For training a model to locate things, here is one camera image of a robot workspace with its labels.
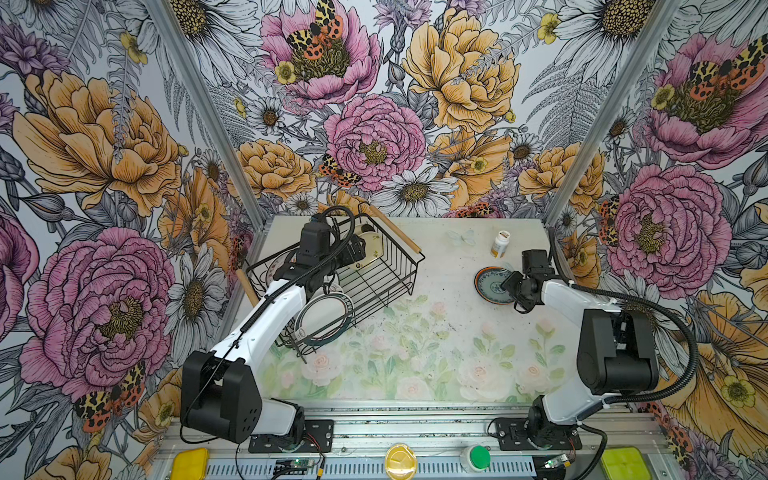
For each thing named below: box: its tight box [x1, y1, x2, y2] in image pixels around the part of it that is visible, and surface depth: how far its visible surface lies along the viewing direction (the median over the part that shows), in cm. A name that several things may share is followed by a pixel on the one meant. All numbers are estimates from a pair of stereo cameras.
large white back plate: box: [294, 292, 355, 347], surface depth 84 cm
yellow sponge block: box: [171, 448, 210, 480], surface depth 72 cm
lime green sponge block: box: [601, 446, 652, 480], surface depth 71 cm
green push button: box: [467, 445, 491, 471], surface depth 65 cm
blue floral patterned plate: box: [474, 266, 515, 305], surface depth 104 cm
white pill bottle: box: [491, 230, 511, 259], surface depth 108 cm
